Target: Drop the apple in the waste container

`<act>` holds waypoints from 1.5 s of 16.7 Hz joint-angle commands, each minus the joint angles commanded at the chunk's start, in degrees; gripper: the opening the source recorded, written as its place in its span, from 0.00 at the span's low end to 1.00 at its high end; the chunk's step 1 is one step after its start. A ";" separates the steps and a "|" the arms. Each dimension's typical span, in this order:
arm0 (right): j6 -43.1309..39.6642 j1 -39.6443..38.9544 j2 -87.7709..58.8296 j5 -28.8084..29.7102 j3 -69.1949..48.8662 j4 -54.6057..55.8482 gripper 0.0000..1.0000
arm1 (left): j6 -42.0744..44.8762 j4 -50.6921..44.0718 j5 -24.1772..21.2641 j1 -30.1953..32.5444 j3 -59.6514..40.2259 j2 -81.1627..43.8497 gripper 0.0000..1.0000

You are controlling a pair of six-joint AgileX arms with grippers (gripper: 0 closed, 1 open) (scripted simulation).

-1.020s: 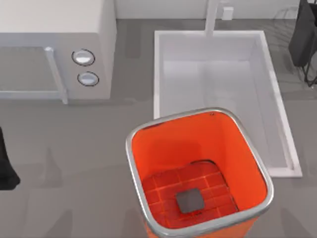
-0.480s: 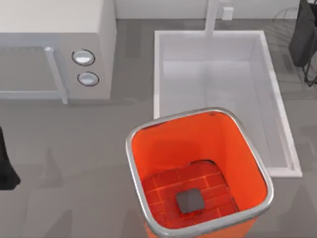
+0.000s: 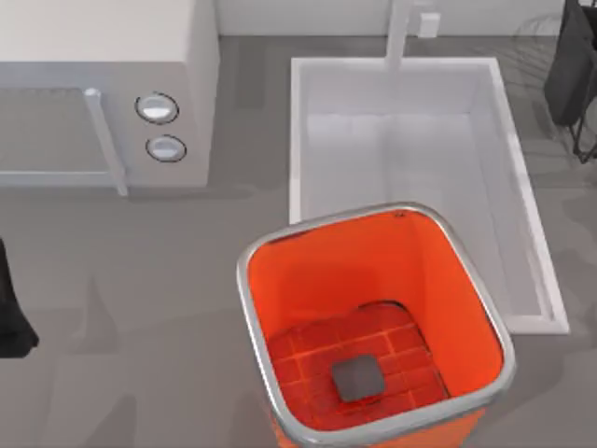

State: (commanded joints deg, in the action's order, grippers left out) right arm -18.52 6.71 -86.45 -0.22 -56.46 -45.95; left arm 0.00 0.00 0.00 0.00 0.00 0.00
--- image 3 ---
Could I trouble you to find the orange basket with grey rim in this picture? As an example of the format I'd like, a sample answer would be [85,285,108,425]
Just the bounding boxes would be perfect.
[235,201,518,448]

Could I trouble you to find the white sink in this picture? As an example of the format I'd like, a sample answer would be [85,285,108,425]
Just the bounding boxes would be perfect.
[288,56,572,336]

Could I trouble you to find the small microwave knob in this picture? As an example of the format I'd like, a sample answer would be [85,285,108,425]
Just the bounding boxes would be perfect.
[145,134,188,164]

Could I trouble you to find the dark grey square coaster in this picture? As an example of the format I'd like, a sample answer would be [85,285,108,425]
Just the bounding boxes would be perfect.
[330,354,386,403]

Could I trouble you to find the large microwave knob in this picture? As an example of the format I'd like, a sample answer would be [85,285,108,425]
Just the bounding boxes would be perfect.
[134,91,180,126]

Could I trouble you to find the pale microwave oven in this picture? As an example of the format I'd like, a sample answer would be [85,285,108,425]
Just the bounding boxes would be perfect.
[0,0,221,196]

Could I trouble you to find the tall white tap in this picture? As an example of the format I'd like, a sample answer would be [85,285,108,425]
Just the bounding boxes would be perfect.
[385,0,416,71]

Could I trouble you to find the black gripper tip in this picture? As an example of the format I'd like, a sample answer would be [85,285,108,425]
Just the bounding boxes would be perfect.
[0,238,40,359]

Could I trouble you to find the microwave door handle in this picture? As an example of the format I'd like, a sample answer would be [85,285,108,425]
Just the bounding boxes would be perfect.
[83,88,130,197]

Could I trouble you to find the white wall socket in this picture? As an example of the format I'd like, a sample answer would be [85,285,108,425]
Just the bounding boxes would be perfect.
[418,12,441,39]

